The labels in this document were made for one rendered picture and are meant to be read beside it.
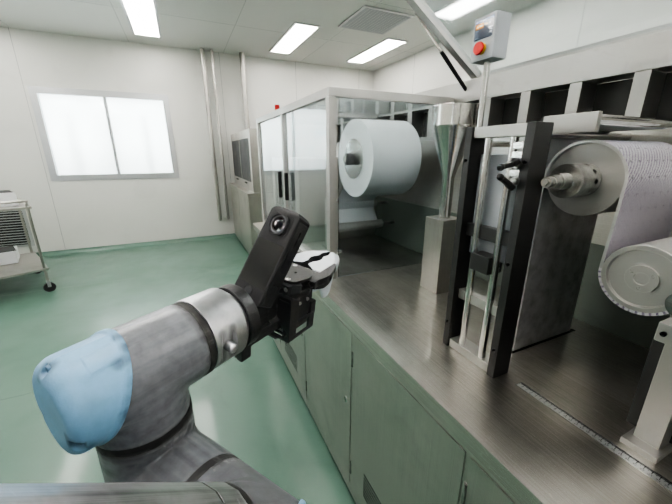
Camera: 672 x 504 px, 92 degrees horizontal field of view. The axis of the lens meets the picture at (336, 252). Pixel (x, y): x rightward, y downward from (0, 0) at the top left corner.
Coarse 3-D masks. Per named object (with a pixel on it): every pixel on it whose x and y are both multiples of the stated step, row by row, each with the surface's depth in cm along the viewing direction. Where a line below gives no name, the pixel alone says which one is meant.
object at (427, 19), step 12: (408, 0) 104; (420, 12) 106; (432, 24) 108; (432, 36) 113; (444, 36) 111; (636, 36) 80; (456, 48) 114; (588, 48) 89; (444, 60) 118; (456, 60) 118; (540, 60) 101; (456, 72) 121; (468, 72) 121
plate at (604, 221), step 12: (636, 132) 80; (648, 132) 78; (660, 132) 76; (456, 180) 135; (456, 192) 135; (456, 204) 136; (600, 216) 89; (612, 216) 87; (600, 228) 89; (600, 240) 90
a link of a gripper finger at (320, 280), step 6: (312, 270) 42; (324, 270) 43; (330, 270) 43; (312, 276) 41; (318, 276) 41; (324, 276) 41; (330, 276) 42; (306, 282) 40; (312, 282) 39; (318, 282) 40; (324, 282) 41; (312, 288) 40; (318, 288) 41
